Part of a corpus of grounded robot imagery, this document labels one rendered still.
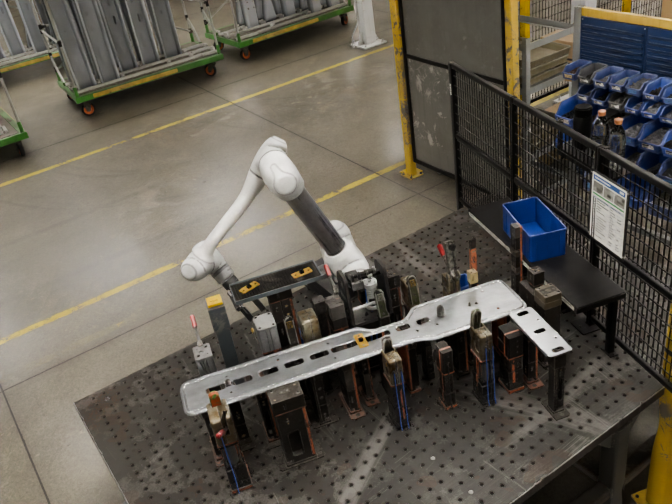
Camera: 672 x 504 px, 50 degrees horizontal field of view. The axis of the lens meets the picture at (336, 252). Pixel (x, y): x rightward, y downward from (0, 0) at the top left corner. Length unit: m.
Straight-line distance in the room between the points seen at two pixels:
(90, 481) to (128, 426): 0.93
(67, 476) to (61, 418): 0.48
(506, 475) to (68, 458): 2.47
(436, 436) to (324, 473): 0.44
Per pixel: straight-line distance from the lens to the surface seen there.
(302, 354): 2.81
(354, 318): 2.99
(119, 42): 9.60
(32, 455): 4.42
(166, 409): 3.22
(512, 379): 2.96
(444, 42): 5.34
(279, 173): 2.91
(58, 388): 4.78
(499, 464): 2.75
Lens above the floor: 2.78
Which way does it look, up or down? 32 degrees down
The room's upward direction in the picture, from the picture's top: 10 degrees counter-clockwise
